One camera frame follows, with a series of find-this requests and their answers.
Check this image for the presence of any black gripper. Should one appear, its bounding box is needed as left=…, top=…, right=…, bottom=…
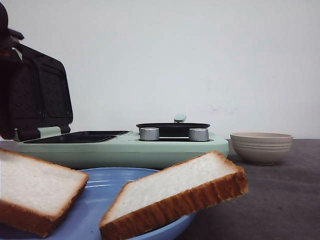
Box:
left=0, top=3, right=24, bottom=65

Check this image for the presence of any black frying pan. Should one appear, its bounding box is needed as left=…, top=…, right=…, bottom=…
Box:
left=136, top=114, right=211, bottom=137

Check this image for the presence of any blue plastic plate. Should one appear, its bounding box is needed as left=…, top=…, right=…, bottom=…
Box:
left=0, top=167, right=196, bottom=240

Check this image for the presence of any beige ribbed bowl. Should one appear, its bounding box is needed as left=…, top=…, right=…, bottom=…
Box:
left=230, top=132, right=294, bottom=166

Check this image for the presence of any mint green breakfast maker base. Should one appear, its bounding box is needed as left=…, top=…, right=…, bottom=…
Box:
left=4, top=130, right=229, bottom=169

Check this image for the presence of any silver left control knob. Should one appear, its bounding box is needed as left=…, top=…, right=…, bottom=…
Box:
left=139, top=127, right=160, bottom=141

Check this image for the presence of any silver control knob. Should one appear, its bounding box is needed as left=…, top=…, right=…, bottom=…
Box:
left=139, top=127, right=160, bottom=141
left=188, top=128, right=210, bottom=142

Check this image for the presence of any silver right control knob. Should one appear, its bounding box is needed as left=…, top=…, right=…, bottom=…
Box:
left=188, top=128, right=210, bottom=142

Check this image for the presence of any breakfast maker lid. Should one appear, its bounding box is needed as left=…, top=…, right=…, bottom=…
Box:
left=0, top=43, right=73, bottom=142

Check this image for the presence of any white bread slice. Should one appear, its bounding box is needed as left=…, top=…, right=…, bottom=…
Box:
left=99, top=151, right=248, bottom=240
left=0, top=149, right=89, bottom=238

